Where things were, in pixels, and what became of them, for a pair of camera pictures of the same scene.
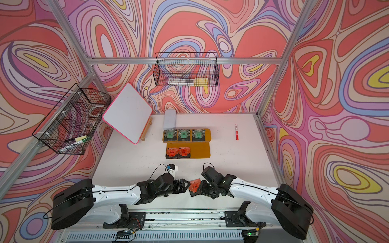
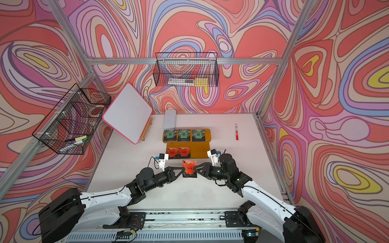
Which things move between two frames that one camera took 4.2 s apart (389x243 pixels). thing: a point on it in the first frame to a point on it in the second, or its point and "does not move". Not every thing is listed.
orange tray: (198, 149) does not move
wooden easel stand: (147, 126) does not move
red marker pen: (237, 135) does not move
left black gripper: (182, 189) to (170, 175)
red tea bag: (184, 152) does not move
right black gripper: (203, 184) to (206, 169)
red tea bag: (194, 185) to (189, 166)
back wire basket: (186, 69) does not move
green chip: (170, 135) does not move
